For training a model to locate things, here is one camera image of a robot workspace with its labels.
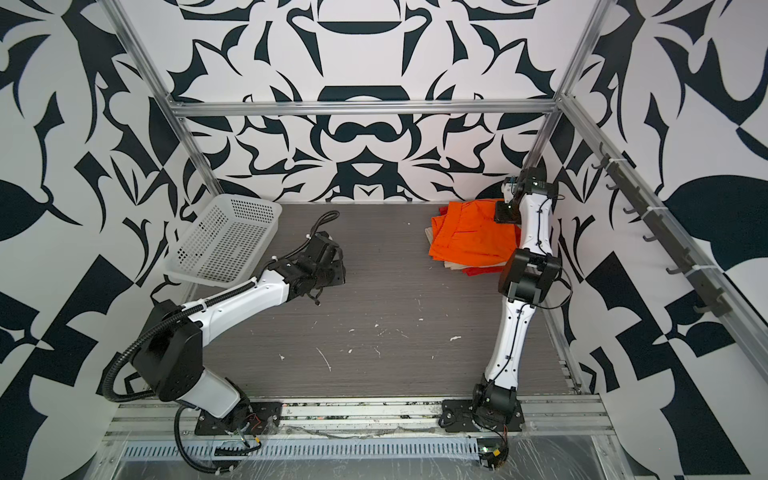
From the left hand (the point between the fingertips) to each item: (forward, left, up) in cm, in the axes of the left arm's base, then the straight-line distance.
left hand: (344, 265), depth 87 cm
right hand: (+19, -53, +1) cm, 57 cm away
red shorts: (+4, -41, -12) cm, 43 cm away
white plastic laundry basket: (+19, +45, -13) cm, 50 cm away
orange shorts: (+14, -40, -5) cm, 42 cm away
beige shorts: (+5, -36, -10) cm, 38 cm away
